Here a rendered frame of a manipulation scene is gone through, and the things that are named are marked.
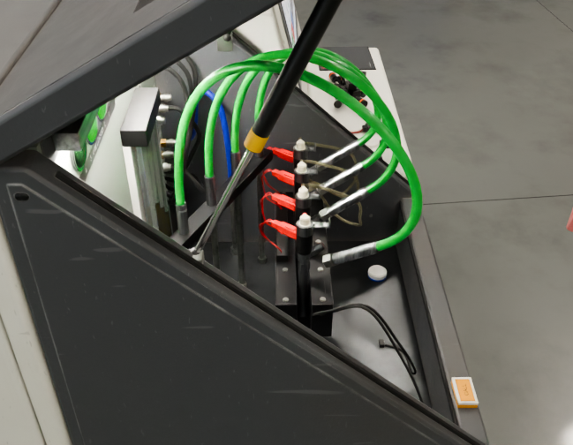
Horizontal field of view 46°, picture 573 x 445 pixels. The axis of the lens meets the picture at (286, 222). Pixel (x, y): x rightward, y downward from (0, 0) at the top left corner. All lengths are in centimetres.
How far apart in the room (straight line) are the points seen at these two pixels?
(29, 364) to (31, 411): 9
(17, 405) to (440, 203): 248
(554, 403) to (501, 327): 35
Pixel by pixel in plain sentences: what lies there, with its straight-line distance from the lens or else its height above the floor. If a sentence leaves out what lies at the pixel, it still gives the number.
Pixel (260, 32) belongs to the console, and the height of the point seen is 130.
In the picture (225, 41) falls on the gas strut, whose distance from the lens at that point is 130.
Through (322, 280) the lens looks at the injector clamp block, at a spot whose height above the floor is 98.
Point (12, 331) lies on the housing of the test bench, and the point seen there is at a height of 123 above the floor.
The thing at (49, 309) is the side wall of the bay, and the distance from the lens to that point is 80.
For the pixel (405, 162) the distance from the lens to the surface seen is 89.
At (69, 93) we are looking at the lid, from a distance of 61.
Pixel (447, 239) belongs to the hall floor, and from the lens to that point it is 295.
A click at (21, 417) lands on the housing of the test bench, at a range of 96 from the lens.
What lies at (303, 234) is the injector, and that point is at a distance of 112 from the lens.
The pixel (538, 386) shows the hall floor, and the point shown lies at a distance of 246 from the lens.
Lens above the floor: 180
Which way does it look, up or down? 37 degrees down
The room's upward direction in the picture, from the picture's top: straight up
